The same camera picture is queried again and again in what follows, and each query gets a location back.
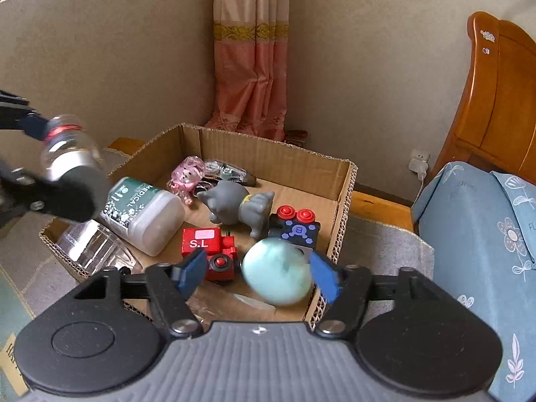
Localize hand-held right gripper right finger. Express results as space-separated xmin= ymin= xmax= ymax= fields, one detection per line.
xmin=309 ymin=251 xmax=434 ymax=339

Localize pink and beige curtain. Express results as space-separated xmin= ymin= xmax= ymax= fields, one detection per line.
xmin=204 ymin=0 xmax=290 ymax=141

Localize wooden headboard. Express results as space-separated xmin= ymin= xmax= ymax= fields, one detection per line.
xmin=433 ymin=12 xmax=536 ymax=177

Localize clear plastic container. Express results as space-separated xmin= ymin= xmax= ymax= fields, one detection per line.
xmin=56 ymin=220 xmax=141 ymax=279

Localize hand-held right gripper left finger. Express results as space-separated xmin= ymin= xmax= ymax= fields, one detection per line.
xmin=73 ymin=248 xmax=208 ymax=341

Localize grey cat toy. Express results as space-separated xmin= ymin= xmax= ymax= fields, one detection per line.
xmin=197 ymin=180 xmax=276 ymax=242

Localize blue floral pillow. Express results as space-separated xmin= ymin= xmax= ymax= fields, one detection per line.
xmin=492 ymin=171 xmax=536 ymax=269

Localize blue floral bedsheet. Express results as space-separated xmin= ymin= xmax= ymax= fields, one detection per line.
xmin=412 ymin=161 xmax=536 ymax=402

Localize brown cardboard box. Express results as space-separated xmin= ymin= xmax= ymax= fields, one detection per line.
xmin=39 ymin=123 xmax=358 ymax=331

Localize black toy train red buttons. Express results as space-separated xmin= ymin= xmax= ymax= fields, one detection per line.
xmin=268 ymin=205 xmax=322 ymax=260

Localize mint green egg-shaped case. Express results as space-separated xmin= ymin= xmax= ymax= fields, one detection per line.
xmin=242 ymin=237 xmax=315 ymax=306

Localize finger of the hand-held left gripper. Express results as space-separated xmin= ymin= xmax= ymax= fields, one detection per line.
xmin=0 ymin=157 xmax=112 ymax=229
xmin=0 ymin=89 xmax=51 ymax=141

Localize yellow paper sheet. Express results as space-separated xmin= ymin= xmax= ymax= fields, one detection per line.
xmin=0 ymin=335 xmax=26 ymax=390

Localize clear plastic bottle red band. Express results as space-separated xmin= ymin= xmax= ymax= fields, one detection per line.
xmin=41 ymin=114 xmax=103 ymax=181

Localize green and white medical bottle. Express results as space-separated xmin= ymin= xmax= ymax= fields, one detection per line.
xmin=99 ymin=177 xmax=186 ymax=257

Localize clear correction tape dispenser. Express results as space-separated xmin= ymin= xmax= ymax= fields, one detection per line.
xmin=204 ymin=159 xmax=257 ymax=188

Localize pink clear bear keychain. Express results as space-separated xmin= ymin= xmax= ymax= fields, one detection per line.
xmin=166 ymin=156 xmax=218 ymax=207

